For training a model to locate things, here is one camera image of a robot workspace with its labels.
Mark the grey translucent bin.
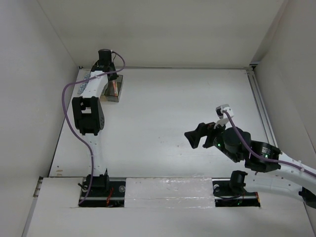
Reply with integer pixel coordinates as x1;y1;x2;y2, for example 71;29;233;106
102;75;123;103

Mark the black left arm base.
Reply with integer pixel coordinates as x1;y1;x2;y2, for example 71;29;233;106
78;173;126;208

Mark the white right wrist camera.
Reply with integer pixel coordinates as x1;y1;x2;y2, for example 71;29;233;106
214;104;234;129

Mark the orange thin pen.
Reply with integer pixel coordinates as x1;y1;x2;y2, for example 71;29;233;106
113;81;119;97

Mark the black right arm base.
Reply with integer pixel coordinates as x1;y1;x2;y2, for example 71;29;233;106
212;170;261;207

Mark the aluminium side rail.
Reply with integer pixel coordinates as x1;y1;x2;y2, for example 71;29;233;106
245;64;278;147

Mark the clear plastic bin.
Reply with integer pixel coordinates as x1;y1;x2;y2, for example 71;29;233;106
77;73;90;95

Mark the pink thin pen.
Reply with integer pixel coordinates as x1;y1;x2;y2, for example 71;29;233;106
112;81;118;96

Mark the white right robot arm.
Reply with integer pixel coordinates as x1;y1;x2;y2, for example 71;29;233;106
184;122;316;208

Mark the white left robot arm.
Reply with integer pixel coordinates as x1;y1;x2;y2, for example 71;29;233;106
72;49;118;198

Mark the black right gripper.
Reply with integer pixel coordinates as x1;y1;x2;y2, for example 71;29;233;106
184;117;240;162

